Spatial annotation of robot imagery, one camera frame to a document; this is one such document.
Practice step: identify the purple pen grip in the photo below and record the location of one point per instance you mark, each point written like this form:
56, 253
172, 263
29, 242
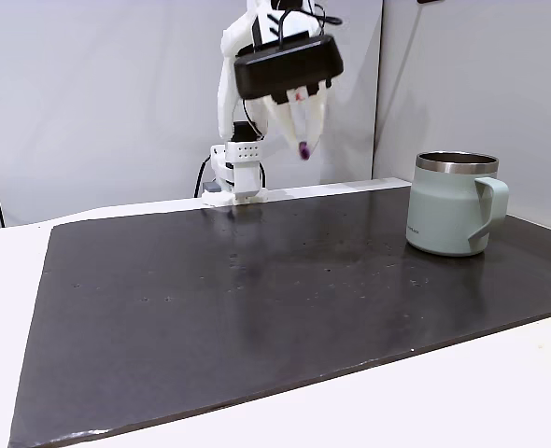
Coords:
304, 150

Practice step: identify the grey base plug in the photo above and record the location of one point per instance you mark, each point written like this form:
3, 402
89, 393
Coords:
211, 186

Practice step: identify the pale green steel-rimmed mug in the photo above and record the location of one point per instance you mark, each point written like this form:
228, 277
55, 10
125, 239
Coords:
443, 210

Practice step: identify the black glossy table mat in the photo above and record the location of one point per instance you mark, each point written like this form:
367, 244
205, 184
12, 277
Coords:
210, 326

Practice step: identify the black oval camera box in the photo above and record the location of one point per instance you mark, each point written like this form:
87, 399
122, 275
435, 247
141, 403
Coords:
287, 70

